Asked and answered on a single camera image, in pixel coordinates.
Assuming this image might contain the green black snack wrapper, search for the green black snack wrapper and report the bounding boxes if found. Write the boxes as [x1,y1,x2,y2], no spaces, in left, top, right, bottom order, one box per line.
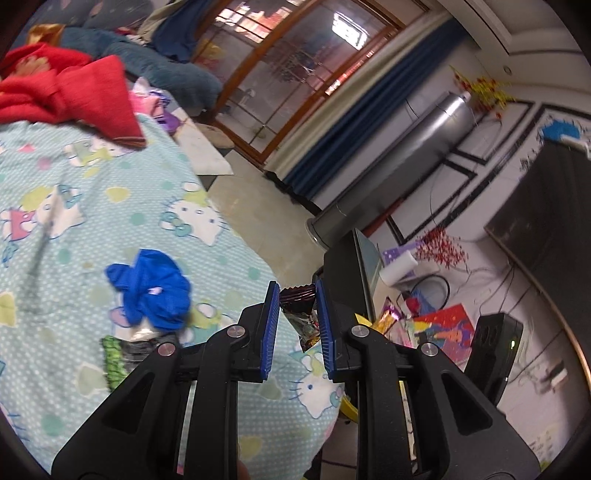
[100,330,181,393]

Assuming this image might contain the wooden frame glass door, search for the wooden frame glass door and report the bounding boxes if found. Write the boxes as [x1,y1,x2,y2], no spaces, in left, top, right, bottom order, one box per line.
[189,0,435,167]

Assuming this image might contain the marble top coffee table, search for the marble top coffee table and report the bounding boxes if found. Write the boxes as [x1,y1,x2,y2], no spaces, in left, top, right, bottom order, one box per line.
[173,117,235,177]

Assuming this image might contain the blue brush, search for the blue brush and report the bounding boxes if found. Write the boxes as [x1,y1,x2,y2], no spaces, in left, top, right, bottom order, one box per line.
[540,117,591,160]

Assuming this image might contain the cartoon cat printed blanket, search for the cartoon cat printed blanket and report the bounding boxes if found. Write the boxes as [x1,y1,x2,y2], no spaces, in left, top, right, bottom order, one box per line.
[0,113,347,480]

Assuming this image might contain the grey tower air conditioner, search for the grey tower air conditioner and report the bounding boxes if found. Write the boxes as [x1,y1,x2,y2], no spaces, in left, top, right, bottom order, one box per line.
[307,90,476,250]

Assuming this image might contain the white paper roll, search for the white paper roll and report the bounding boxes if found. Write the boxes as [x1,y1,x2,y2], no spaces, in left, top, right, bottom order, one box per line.
[379,254,419,287]

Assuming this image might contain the round grey stool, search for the round grey stool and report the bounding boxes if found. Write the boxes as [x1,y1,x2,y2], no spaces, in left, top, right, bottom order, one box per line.
[196,124,236,149]

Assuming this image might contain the purple yellow snack wrapper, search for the purple yellow snack wrapper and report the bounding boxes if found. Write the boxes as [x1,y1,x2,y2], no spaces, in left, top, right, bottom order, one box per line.
[369,296,403,340]

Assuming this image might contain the black cabinet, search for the black cabinet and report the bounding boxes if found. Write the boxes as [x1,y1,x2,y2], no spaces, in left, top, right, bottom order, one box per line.
[323,228,384,324]

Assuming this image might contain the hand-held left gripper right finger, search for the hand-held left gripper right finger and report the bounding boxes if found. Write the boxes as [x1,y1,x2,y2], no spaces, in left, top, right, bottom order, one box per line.
[314,278,542,480]

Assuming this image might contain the grey heart-print sofa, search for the grey heart-print sofa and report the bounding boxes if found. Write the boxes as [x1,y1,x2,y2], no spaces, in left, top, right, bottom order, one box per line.
[46,0,153,33]

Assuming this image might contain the red blanket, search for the red blanket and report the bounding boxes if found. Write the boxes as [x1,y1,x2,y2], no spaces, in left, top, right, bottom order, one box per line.
[0,44,147,151]

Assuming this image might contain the dark maroon snack wrapper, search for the dark maroon snack wrapper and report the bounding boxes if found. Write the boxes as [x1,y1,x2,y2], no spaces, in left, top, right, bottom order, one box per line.
[279,284,321,354]

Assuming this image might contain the gold shiny cloth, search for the gold shiny cloth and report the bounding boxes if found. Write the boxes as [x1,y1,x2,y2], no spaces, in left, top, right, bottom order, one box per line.
[28,23,65,44]

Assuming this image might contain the blue crumpled cloth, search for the blue crumpled cloth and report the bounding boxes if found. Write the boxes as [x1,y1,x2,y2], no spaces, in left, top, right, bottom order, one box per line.
[105,249,192,333]

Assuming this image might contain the black router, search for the black router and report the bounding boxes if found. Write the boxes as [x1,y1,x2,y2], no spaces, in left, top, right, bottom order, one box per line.
[464,312,525,407]

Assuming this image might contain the black flat television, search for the black flat television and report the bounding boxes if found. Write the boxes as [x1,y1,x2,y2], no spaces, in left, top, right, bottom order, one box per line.
[484,136,591,324]

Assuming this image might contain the pink cloth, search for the pink cloth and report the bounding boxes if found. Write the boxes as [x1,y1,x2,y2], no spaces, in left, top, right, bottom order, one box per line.
[129,78,162,116]

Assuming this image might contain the teal plush blanket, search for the teal plush blanket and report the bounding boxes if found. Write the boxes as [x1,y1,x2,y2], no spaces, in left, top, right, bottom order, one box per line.
[60,28,222,114]

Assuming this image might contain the yellow red flower branches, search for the yellow red flower branches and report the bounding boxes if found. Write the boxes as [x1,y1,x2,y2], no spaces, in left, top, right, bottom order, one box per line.
[450,65,515,116]

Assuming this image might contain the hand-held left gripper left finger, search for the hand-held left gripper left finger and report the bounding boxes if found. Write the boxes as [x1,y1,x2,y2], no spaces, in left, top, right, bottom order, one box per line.
[51,281,281,480]

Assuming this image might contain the white power adapter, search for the white power adapter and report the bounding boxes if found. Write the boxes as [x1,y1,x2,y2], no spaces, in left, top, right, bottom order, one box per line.
[540,364,568,388]

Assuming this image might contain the red berry branches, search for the red berry branches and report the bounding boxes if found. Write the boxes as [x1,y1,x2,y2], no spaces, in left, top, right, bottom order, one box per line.
[413,226,467,271]

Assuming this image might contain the purple plastic bag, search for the purple plastic bag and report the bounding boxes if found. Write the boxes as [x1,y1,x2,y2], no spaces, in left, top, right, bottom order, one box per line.
[157,92,181,137]

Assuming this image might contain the black cable loop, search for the black cable loop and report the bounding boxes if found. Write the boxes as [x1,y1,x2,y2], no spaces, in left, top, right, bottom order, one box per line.
[406,274,451,305]

